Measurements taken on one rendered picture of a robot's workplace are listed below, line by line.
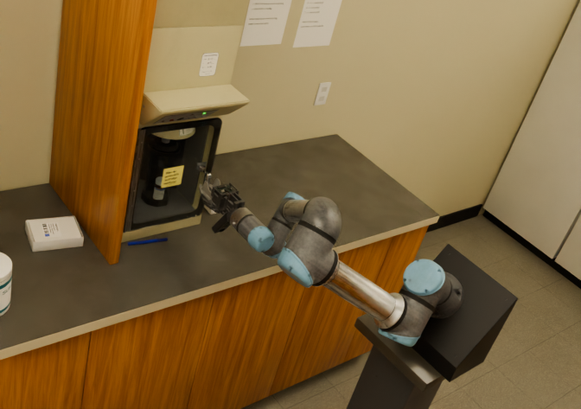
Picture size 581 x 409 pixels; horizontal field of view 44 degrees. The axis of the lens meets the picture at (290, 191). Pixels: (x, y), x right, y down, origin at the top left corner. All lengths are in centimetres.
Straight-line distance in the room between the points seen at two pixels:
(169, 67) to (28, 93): 57
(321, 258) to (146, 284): 66
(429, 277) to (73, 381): 115
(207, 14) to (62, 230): 85
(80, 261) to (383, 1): 178
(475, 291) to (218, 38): 113
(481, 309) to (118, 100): 127
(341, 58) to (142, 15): 151
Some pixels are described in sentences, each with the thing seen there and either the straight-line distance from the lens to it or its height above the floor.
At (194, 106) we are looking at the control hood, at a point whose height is 151.
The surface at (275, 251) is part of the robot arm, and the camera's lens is 232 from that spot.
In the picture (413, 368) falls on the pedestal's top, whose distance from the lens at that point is 235.
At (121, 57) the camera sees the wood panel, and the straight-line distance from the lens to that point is 209.
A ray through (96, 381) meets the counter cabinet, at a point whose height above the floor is 62.
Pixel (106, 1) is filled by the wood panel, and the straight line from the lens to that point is 214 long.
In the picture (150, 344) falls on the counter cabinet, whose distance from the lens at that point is 247.
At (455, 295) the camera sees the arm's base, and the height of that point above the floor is 117.
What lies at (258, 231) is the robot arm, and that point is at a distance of 222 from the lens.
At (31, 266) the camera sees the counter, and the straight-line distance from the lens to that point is 236.
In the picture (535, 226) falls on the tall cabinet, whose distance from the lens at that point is 500.
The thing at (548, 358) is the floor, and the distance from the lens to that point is 430.
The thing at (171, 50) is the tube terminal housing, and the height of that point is 164.
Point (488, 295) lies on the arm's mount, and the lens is 235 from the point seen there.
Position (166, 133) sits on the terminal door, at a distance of 228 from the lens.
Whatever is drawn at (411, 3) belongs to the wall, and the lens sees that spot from 348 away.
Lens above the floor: 248
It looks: 31 degrees down
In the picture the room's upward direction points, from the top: 16 degrees clockwise
